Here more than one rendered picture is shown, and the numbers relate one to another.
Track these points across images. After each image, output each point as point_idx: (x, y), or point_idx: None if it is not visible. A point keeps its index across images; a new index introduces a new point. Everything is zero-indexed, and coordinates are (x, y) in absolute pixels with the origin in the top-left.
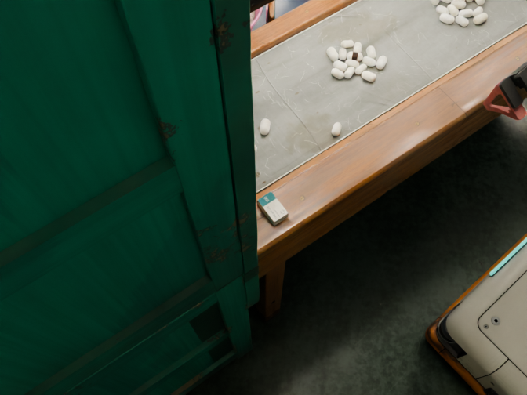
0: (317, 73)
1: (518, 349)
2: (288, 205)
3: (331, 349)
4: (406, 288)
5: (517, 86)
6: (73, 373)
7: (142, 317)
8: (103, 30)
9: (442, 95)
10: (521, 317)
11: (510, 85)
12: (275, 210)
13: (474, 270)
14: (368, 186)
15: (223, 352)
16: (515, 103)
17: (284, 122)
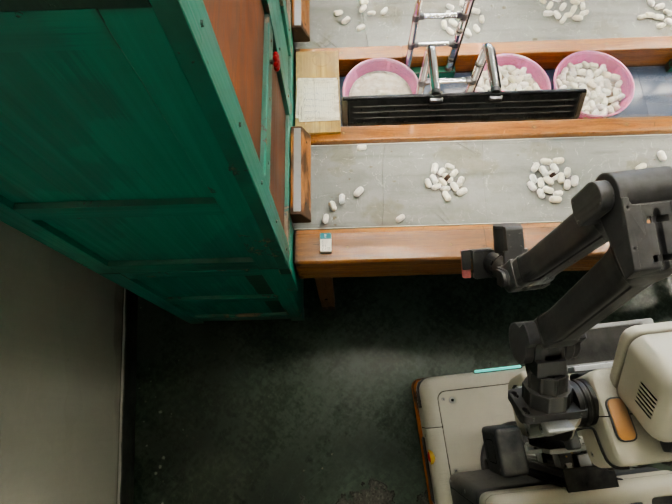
0: (416, 175)
1: (453, 426)
2: (336, 246)
3: (350, 352)
4: (426, 347)
5: None
6: (163, 264)
7: (209, 258)
8: (181, 151)
9: (482, 236)
10: (471, 409)
11: (468, 255)
12: (325, 245)
13: (482, 366)
14: (394, 263)
15: (278, 309)
16: (464, 267)
17: (373, 195)
